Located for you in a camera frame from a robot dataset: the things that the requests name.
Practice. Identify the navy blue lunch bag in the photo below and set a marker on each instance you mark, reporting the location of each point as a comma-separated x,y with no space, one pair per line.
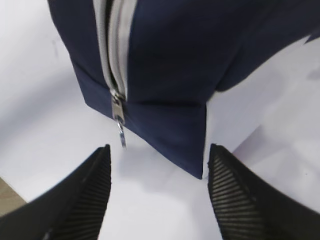
152,65

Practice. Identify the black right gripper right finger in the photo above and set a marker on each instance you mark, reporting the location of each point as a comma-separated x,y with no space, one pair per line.
248,208

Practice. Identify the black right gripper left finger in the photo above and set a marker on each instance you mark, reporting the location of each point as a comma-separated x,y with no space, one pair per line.
74,209

